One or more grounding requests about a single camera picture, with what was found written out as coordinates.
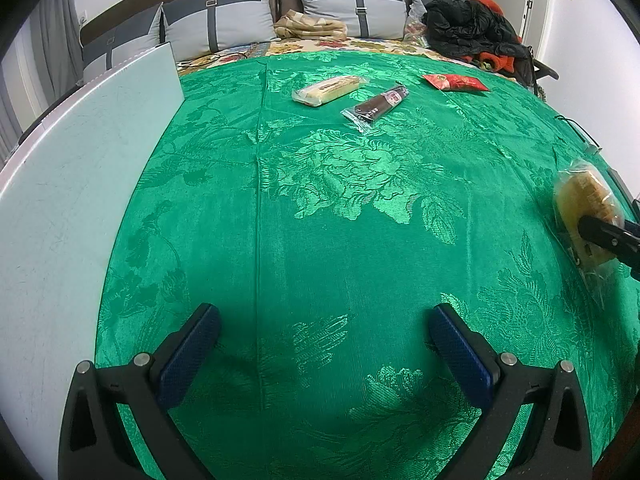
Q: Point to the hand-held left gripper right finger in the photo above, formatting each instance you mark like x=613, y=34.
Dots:
x=460, y=355

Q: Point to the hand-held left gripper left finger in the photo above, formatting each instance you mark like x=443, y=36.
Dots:
x=192, y=355

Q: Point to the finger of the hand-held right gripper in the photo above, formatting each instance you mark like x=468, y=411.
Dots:
x=610, y=237

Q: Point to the bread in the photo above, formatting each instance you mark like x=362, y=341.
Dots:
x=585, y=195

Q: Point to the black snack packet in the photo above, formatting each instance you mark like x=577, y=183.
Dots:
x=380, y=104

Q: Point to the green floral tablecloth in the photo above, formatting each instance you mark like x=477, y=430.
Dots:
x=325, y=260

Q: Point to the white board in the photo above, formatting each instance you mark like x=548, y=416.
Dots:
x=60, y=210

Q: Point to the orange garment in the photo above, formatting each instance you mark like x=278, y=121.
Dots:
x=500, y=62

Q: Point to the red snack packet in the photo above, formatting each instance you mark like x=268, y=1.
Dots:
x=457, y=82

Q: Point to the black jacket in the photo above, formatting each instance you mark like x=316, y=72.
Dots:
x=470, y=30

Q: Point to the clear plastic bag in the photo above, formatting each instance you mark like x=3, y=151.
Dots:
x=416, y=30

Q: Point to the cream biscuit packet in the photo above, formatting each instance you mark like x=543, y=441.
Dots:
x=327, y=89

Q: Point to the floral bedsheet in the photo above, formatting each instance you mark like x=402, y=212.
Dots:
x=300, y=49

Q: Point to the beige folded cloth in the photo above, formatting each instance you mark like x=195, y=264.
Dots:
x=310, y=25

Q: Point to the black metal frame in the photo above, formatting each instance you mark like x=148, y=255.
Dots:
x=542, y=67

